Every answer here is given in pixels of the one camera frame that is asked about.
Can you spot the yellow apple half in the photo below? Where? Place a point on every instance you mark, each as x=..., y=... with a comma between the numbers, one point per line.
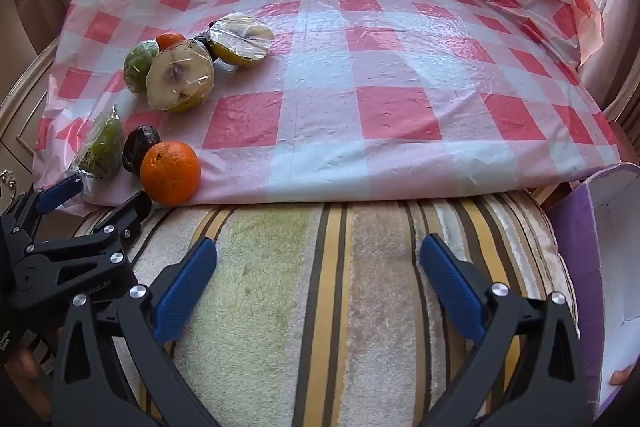
x=242, y=38
x=177, y=79

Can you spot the beige patterned curtain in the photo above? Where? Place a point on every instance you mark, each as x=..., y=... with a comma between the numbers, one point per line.
x=615, y=32

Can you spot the green melon half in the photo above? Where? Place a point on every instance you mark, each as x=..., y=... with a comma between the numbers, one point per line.
x=137, y=64

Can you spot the red white checkered plastic tablecloth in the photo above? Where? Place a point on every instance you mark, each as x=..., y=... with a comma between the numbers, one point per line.
x=350, y=107

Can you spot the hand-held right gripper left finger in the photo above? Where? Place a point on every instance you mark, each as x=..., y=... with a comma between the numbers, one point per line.
x=185, y=292

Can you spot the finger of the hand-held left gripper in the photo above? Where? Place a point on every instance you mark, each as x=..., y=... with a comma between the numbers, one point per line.
x=127, y=214
x=60, y=194

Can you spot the person's left hand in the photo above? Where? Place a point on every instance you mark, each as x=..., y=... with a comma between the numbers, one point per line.
x=21, y=363

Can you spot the striped plush blanket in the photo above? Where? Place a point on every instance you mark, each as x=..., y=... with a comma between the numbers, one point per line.
x=325, y=307

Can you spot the dark passion fruit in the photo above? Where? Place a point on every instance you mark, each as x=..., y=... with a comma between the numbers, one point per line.
x=140, y=147
x=202, y=41

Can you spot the purple white cardboard box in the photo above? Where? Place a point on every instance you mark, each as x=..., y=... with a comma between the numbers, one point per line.
x=575, y=267

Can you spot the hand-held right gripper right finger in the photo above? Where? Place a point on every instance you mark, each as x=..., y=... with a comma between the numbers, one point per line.
x=452, y=292

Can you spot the bagged green grapes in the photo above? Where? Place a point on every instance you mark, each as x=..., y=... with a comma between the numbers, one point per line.
x=102, y=147

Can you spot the orange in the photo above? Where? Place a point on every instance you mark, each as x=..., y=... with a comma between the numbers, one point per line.
x=170, y=174
x=170, y=40

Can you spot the cream cabinet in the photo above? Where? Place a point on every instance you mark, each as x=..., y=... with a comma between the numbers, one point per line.
x=20, y=117

